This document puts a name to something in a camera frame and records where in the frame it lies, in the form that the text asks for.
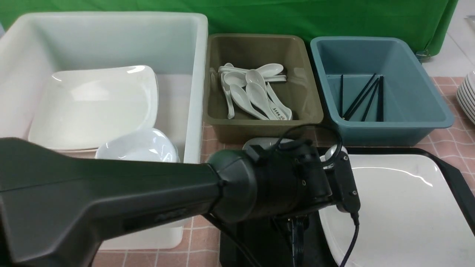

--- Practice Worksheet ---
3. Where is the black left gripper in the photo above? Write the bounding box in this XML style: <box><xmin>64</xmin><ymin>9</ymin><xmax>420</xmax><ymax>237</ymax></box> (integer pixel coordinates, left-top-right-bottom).
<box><xmin>252</xmin><ymin>139</ymin><xmax>332</xmax><ymax>218</ymax></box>

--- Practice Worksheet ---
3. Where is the large white square plate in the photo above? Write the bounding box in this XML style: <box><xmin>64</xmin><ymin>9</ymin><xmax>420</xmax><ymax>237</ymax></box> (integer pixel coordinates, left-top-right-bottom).
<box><xmin>318</xmin><ymin>154</ymin><xmax>475</xmax><ymax>267</ymax></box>

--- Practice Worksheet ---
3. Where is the small white bowl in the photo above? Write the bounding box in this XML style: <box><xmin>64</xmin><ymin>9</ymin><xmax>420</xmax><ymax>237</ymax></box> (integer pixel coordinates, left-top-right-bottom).
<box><xmin>242</xmin><ymin>137</ymin><xmax>279</xmax><ymax>150</ymax></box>

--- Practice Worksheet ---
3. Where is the white ceramic soup spoon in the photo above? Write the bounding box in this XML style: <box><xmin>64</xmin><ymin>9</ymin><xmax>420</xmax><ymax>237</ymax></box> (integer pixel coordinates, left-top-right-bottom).
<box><xmin>245</xmin><ymin>82</ymin><xmax>279</xmax><ymax>120</ymax></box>

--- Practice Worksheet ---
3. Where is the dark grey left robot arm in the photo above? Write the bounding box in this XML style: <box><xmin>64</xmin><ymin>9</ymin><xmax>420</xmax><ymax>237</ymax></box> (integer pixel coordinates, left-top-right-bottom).
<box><xmin>1</xmin><ymin>138</ymin><xmax>335</xmax><ymax>267</ymax></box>

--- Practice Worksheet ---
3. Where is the white square plate in tub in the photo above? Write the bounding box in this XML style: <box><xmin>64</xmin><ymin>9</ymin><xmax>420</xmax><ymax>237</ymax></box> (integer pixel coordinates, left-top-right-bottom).
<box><xmin>28</xmin><ymin>65</ymin><xmax>159</xmax><ymax>151</ymax></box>

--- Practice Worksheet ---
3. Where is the black plastic serving tray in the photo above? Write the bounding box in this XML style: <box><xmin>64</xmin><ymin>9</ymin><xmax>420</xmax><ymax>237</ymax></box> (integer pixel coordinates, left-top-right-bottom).
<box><xmin>229</xmin><ymin>148</ymin><xmax>474</xmax><ymax>267</ymax></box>

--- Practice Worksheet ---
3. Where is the olive green plastic bin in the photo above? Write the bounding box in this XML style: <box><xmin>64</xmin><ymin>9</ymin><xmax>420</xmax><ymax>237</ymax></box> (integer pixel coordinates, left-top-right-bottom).
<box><xmin>203</xmin><ymin>34</ymin><xmax>324</xmax><ymax>144</ymax></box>

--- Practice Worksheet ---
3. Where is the white spoon centre of bin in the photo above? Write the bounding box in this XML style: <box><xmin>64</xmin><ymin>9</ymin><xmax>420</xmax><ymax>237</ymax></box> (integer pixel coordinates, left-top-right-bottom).
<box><xmin>229</xmin><ymin>83</ymin><xmax>269</xmax><ymax>120</ymax></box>

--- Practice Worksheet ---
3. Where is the white spoon of bin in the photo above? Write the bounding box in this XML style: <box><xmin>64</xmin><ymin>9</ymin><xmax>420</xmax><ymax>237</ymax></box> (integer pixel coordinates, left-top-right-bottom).
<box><xmin>218</xmin><ymin>63</ymin><xmax>284</xmax><ymax>77</ymax></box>
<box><xmin>229</xmin><ymin>83</ymin><xmax>269</xmax><ymax>120</ymax></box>
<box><xmin>221</xmin><ymin>71</ymin><xmax>245</xmax><ymax>119</ymax></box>

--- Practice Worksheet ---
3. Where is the white spoon top of bin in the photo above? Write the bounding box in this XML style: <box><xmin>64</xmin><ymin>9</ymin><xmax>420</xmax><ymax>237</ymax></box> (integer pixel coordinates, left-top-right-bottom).
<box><xmin>218</xmin><ymin>63</ymin><xmax>284</xmax><ymax>77</ymax></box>

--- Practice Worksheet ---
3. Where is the pink checked tablecloth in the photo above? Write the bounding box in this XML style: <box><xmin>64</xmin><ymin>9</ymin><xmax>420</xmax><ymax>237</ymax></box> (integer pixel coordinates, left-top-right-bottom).
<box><xmin>93</xmin><ymin>77</ymin><xmax>474</xmax><ymax>267</ymax></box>

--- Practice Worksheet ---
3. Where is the white spoon left of bin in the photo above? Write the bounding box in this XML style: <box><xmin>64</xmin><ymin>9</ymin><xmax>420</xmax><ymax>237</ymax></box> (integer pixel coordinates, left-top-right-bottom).
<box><xmin>221</xmin><ymin>71</ymin><xmax>245</xmax><ymax>119</ymax></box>

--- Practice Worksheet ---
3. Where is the teal blue plastic bin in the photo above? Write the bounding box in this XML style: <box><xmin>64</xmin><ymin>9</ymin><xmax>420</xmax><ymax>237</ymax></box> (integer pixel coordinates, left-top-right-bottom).
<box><xmin>310</xmin><ymin>36</ymin><xmax>454</xmax><ymax>146</ymax></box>

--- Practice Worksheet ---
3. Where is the black chopstick in blue bin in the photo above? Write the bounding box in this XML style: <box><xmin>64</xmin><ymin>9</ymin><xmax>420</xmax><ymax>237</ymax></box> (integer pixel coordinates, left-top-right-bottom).
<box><xmin>342</xmin><ymin>73</ymin><xmax>376</xmax><ymax>120</ymax></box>

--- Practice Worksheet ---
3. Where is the top white bowl in tub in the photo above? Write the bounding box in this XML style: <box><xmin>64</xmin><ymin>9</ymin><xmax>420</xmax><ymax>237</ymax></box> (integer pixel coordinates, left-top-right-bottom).
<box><xmin>95</xmin><ymin>128</ymin><xmax>180</xmax><ymax>163</ymax></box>

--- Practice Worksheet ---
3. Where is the stack of white plates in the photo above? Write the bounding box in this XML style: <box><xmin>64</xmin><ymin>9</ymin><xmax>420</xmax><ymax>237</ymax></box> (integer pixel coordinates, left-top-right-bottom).
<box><xmin>456</xmin><ymin>71</ymin><xmax>475</xmax><ymax>124</ymax></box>

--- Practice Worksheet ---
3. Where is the large white plastic tub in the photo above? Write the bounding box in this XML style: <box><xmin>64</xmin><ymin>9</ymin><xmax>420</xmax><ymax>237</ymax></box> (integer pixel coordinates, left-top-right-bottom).
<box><xmin>0</xmin><ymin>12</ymin><xmax>209</xmax><ymax>251</ymax></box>

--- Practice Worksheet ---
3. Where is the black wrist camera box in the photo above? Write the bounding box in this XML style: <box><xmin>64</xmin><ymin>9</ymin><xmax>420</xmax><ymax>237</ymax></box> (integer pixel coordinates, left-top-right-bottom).
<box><xmin>325</xmin><ymin>151</ymin><xmax>361</xmax><ymax>214</ymax></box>

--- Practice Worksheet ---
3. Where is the white spoon with printed handle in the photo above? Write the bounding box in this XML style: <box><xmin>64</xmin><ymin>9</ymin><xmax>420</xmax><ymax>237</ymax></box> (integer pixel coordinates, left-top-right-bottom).
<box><xmin>246</xmin><ymin>69</ymin><xmax>292</xmax><ymax>120</ymax></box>

